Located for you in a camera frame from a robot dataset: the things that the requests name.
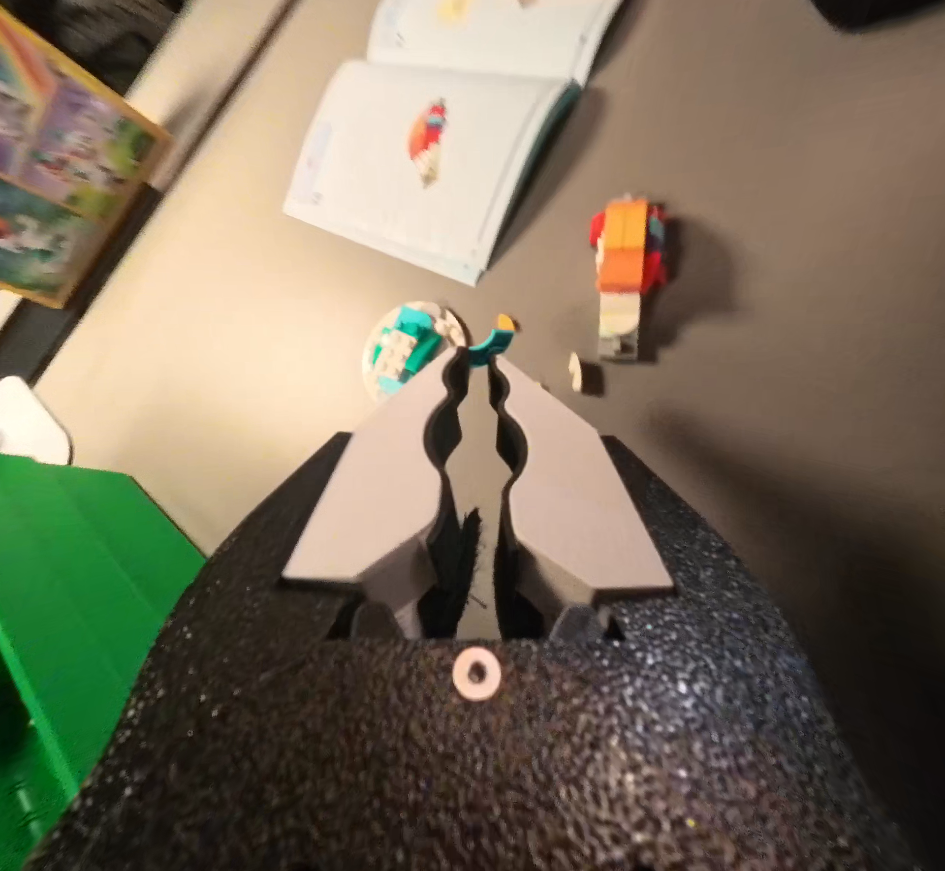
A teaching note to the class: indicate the round white lego base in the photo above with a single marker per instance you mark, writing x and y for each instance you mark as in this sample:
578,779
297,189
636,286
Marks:
402,354

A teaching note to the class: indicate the green plastic bin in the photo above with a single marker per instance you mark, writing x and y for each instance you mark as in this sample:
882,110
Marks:
74,590

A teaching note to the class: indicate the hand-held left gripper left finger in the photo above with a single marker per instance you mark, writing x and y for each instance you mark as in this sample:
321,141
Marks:
362,509

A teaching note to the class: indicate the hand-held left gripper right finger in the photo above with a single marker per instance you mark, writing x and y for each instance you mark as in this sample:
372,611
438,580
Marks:
590,517

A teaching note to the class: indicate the teal curved lego tile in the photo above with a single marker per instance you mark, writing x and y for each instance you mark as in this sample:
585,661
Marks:
489,351

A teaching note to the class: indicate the yellow lego box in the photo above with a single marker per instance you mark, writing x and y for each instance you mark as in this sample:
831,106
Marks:
66,170

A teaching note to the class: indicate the orange lego rainbow build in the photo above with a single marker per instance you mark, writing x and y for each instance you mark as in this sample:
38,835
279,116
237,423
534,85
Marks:
627,243

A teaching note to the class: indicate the open lego instruction booklet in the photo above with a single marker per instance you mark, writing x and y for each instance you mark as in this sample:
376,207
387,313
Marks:
443,133

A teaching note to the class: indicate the orange quarter round tile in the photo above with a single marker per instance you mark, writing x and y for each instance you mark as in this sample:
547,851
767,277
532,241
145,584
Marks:
506,323

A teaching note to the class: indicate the cream quarter round tile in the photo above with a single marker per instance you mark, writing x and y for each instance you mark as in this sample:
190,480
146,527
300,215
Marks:
575,373

